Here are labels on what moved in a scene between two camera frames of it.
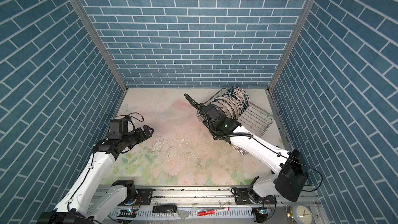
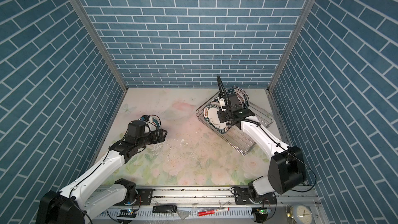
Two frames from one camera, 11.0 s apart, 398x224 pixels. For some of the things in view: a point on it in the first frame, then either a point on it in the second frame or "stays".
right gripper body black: x=222 y=115 -> x=223 y=115
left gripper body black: x=136 y=137 -> x=152 y=138
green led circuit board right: x=261 y=214 stays
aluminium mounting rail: x=260 y=195 stays
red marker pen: x=211 y=212 stays
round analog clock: x=304 y=214 stays
